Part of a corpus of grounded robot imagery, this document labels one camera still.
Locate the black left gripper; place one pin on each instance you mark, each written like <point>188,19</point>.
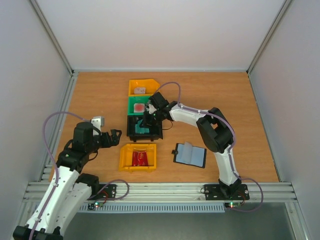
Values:
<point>115,139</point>

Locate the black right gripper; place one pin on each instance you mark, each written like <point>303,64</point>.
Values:
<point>149,119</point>

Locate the teal credit card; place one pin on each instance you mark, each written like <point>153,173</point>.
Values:
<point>139,123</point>

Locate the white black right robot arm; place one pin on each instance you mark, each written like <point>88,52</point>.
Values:
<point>216,132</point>

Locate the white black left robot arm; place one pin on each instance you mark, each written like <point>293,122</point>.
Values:
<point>69,187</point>

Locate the teal cards in bin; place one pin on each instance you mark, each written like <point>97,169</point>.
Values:
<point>141,130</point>

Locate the white red-circle cards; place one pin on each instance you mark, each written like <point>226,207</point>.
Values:
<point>139,107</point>

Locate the red card in bin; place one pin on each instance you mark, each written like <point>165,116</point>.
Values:
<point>139,159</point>

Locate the beige patterned cards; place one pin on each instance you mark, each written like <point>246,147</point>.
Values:
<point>139,91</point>

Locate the black plastic bin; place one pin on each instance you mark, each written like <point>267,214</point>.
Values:
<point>155,133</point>

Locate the near yellow plastic bin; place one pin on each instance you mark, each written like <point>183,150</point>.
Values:
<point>125,158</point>

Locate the yellow plastic bin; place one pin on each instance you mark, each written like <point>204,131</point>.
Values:
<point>151,86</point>
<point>125,158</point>

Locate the green plastic bin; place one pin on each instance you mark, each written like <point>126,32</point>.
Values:
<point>136,99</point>

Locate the far yellow plastic bin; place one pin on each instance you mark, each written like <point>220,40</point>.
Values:
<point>151,86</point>

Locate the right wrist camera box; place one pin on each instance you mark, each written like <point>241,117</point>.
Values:
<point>150,108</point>

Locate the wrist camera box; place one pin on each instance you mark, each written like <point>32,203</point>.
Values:
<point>98,122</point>
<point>150,108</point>

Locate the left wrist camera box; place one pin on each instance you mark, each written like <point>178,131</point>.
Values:
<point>98,122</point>

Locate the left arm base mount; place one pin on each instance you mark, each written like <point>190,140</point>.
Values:
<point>107,192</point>

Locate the aluminium front rail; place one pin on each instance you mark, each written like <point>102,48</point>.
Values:
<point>175,192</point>

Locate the slotted grey cable duct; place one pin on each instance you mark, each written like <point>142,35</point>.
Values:
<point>139,208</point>

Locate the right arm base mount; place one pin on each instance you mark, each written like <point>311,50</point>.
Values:
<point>215,192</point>

